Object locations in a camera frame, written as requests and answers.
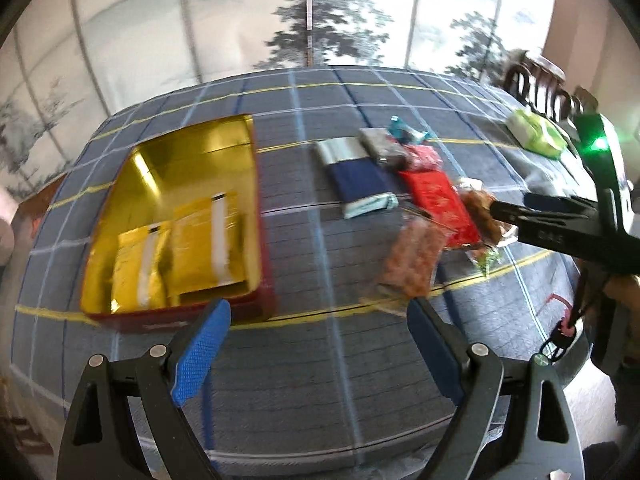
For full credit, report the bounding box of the pink strap with black clip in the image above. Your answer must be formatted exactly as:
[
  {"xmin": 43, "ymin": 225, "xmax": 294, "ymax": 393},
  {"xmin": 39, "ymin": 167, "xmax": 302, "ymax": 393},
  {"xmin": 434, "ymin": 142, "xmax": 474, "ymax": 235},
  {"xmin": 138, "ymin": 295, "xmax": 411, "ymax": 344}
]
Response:
[{"xmin": 545, "ymin": 265, "xmax": 588, "ymax": 361}]

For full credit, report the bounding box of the navy and silver packet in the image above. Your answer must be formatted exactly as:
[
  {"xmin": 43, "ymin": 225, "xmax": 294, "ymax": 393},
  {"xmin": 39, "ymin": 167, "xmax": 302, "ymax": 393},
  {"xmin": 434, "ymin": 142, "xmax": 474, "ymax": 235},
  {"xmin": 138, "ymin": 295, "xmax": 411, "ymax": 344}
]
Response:
[{"xmin": 314, "ymin": 136, "xmax": 400, "ymax": 220}]

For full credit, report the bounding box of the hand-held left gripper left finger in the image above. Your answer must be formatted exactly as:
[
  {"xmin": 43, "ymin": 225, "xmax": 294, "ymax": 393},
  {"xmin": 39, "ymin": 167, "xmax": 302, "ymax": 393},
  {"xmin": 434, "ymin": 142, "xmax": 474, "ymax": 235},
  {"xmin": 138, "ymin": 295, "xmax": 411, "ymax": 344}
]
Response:
[{"xmin": 57, "ymin": 299, "xmax": 233, "ymax": 480}]

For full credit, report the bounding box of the dark wooden chair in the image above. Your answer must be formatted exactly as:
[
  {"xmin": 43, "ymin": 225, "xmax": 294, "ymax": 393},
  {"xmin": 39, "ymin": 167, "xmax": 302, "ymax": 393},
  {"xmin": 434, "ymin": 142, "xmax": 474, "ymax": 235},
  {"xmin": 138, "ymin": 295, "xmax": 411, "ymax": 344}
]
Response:
[{"xmin": 501, "ymin": 49, "xmax": 586, "ymax": 123}]

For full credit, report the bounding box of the green tissue pack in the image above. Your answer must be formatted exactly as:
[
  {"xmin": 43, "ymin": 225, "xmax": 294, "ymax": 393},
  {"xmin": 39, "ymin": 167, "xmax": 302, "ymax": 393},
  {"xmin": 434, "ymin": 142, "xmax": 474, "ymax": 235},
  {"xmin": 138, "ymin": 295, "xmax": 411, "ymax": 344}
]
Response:
[{"xmin": 505, "ymin": 107, "xmax": 568, "ymax": 160}]

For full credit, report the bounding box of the grey foil packet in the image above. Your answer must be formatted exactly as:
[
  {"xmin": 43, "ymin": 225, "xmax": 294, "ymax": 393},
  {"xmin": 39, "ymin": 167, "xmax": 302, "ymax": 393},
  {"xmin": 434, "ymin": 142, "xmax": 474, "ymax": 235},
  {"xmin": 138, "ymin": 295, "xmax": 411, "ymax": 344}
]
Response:
[{"xmin": 359, "ymin": 127, "xmax": 408, "ymax": 167}]

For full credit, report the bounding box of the grey plaid tablecloth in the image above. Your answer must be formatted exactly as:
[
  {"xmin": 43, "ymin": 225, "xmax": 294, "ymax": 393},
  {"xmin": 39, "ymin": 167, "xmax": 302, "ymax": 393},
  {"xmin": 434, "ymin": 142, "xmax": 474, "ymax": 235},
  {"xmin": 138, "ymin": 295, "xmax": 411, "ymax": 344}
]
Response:
[{"xmin": 12, "ymin": 64, "xmax": 593, "ymax": 480}]

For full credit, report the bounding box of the clear packet of brown snacks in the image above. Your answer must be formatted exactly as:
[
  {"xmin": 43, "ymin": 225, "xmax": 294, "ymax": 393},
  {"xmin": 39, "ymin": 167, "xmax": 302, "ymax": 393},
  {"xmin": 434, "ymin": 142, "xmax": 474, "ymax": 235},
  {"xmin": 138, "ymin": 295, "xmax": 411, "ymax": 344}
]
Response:
[{"xmin": 457, "ymin": 185, "xmax": 518, "ymax": 248}]

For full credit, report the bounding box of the teal candy wrapper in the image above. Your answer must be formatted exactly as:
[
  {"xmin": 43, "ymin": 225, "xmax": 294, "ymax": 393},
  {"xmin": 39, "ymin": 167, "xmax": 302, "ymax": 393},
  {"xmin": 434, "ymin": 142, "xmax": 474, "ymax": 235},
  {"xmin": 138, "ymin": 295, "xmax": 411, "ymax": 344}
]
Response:
[{"xmin": 389, "ymin": 115, "xmax": 437, "ymax": 145}]

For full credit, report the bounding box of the green snack stick packet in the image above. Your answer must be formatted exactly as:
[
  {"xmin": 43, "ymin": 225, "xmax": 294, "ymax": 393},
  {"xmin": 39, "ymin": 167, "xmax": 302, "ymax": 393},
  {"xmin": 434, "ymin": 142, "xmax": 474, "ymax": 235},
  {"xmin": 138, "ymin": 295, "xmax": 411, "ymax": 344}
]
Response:
[{"xmin": 467, "ymin": 247, "xmax": 503, "ymax": 276}]

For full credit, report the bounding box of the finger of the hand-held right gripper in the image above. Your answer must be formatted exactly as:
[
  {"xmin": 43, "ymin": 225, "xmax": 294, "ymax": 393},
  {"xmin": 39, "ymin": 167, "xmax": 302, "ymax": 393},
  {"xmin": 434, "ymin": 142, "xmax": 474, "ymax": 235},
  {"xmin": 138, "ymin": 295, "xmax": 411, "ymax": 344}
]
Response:
[
  {"xmin": 517, "ymin": 219, "xmax": 608, "ymax": 261},
  {"xmin": 489, "ymin": 192, "xmax": 603, "ymax": 226}
]

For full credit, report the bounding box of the large gold foil packet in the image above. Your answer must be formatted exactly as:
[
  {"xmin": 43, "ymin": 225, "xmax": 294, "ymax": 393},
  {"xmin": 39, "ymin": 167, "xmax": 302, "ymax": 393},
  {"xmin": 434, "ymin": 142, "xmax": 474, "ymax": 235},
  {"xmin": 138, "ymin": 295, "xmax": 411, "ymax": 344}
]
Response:
[{"xmin": 167, "ymin": 191, "xmax": 248, "ymax": 296}]

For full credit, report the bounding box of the painted folding screen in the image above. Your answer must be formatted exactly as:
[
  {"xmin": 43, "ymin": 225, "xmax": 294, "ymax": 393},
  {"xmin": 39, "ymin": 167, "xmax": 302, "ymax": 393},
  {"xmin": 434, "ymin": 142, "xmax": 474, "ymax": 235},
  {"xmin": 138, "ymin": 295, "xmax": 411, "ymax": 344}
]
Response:
[{"xmin": 0, "ymin": 0, "xmax": 571, "ymax": 201}]

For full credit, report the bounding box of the red tin box gold inside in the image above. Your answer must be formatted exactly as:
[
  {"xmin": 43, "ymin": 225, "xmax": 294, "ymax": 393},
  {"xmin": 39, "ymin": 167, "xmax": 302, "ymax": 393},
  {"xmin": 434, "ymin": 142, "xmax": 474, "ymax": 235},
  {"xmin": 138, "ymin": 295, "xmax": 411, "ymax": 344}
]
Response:
[{"xmin": 80, "ymin": 114, "xmax": 276, "ymax": 333}]

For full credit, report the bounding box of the small gold foil packet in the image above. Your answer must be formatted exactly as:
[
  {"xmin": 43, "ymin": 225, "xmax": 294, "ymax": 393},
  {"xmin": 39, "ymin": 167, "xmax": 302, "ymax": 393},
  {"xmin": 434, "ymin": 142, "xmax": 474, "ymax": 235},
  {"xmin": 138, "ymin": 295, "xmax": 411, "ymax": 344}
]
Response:
[{"xmin": 110, "ymin": 225, "xmax": 173, "ymax": 313}]

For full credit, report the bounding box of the red foil packet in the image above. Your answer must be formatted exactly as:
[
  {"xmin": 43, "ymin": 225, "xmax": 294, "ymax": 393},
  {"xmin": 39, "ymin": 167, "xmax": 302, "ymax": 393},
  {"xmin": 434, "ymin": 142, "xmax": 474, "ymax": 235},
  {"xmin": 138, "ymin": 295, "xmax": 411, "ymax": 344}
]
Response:
[{"xmin": 397, "ymin": 170, "xmax": 483, "ymax": 250}]

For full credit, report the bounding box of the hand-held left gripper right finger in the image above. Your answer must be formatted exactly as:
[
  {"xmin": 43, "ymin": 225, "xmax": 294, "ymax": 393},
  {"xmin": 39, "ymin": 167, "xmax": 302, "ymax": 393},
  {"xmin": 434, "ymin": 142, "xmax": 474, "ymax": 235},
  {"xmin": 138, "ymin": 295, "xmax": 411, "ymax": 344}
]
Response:
[{"xmin": 406, "ymin": 297, "xmax": 586, "ymax": 480}]

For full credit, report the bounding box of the clear packet of orange snacks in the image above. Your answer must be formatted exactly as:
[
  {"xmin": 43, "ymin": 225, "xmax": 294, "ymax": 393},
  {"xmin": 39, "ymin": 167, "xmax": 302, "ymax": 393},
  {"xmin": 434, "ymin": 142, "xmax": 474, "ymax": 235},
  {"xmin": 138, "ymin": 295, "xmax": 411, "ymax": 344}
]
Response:
[{"xmin": 377, "ymin": 217, "xmax": 448, "ymax": 301}]

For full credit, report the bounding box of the person's right hand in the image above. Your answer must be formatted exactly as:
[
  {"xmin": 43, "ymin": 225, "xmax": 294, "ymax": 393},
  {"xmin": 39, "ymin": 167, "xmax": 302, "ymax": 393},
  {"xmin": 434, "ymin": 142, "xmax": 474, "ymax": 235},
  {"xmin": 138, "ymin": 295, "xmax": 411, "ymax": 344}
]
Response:
[{"xmin": 602, "ymin": 274, "xmax": 640, "ymax": 311}]

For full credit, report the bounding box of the pink patterned snack packet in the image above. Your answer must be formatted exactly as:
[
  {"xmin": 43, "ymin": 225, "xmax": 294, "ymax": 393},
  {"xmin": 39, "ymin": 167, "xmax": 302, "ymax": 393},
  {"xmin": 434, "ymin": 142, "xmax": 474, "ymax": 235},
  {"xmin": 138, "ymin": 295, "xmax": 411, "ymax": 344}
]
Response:
[{"xmin": 402, "ymin": 144, "xmax": 445, "ymax": 173}]

